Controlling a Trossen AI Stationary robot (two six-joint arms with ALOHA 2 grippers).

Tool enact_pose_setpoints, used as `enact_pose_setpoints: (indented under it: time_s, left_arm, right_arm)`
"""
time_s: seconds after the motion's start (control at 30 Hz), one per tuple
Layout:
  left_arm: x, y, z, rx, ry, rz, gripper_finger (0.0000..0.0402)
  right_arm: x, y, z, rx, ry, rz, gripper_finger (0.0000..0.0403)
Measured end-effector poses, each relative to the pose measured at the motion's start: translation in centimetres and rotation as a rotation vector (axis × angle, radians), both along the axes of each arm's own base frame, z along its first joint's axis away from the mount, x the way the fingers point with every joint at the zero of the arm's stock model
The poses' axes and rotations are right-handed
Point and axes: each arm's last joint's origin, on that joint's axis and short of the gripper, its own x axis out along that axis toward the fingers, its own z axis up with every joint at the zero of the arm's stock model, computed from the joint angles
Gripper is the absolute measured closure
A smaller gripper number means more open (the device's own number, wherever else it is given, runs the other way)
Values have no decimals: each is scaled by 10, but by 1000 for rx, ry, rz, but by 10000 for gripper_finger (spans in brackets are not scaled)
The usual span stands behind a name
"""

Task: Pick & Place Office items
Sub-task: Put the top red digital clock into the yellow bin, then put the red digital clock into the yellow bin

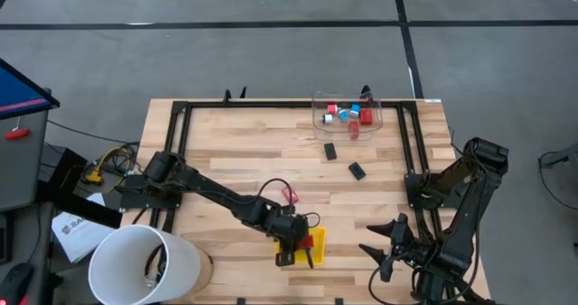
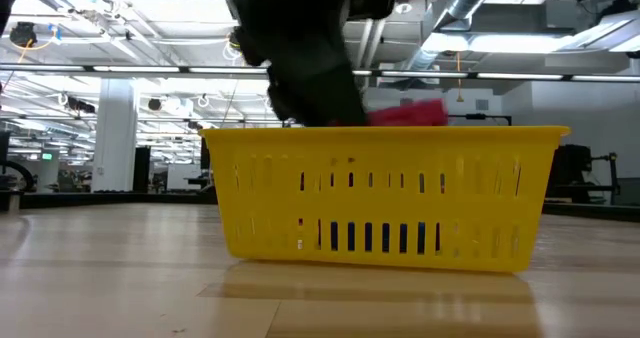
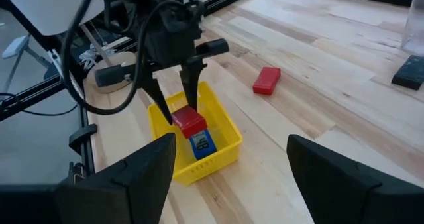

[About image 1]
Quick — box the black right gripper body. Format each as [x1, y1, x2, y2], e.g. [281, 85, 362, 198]
[391, 235, 428, 270]

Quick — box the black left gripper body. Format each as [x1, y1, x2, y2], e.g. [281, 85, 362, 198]
[265, 204, 313, 254]

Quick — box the yellow plastic basket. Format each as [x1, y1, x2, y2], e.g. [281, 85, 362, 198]
[274, 226, 327, 268]

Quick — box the red printed flat box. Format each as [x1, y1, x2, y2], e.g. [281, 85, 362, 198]
[281, 185, 300, 206]

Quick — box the clear plastic container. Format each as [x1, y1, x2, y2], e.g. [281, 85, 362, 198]
[311, 90, 384, 143]

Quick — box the white printed paper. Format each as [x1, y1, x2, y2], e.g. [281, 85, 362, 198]
[51, 210, 117, 264]

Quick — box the black equipment box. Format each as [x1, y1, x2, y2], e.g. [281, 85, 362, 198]
[42, 144, 89, 193]

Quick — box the black computer mouse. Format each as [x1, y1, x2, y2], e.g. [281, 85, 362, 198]
[0, 262, 35, 305]

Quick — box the grey cabinet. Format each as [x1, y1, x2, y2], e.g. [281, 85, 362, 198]
[0, 108, 51, 212]

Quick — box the black keyboard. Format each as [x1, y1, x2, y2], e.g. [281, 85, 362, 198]
[0, 212, 13, 265]

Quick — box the red button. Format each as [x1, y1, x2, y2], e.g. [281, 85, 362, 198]
[3, 127, 31, 141]

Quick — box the blue monitor screen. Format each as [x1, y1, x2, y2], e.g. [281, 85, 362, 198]
[0, 57, 61, 121]

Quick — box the black aluminium table frame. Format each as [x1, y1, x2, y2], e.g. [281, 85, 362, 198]
[148, 86, 496, 305]

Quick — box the black floor cable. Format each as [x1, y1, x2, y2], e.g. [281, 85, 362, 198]
[536, 149, 578, 211]

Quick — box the yellow black cable bundle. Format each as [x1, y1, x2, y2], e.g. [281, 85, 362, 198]
[83, 143, 141, 184]

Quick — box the yellow cable connector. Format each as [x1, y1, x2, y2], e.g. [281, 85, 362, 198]
[84, 167, 104, 187]

